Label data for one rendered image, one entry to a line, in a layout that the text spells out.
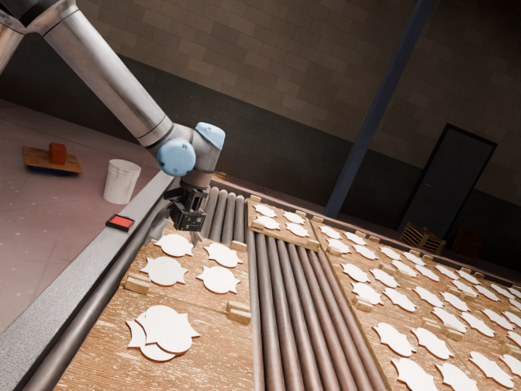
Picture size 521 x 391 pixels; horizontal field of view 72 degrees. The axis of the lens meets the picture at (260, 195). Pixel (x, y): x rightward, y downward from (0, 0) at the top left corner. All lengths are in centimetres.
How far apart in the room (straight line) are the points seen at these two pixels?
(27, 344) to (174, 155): 45
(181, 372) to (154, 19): 569
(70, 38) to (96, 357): 56
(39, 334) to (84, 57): 53
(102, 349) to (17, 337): 16
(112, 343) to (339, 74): 584
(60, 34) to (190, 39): 540
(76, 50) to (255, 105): 544
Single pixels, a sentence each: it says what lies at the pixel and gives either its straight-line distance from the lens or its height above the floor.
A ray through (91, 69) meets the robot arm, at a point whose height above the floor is 142.
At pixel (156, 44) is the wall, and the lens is 613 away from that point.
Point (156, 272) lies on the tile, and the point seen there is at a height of 94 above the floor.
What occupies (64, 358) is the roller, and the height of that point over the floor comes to 91.
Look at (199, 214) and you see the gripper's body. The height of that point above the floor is 115.
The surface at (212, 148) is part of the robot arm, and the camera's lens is 89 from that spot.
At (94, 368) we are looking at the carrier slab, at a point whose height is 94.
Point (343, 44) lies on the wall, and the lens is 634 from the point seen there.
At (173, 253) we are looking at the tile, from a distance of 117.
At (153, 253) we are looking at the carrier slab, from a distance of 115.
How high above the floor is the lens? 149
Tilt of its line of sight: 15 degrees down
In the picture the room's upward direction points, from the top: 21 degrees clockwise
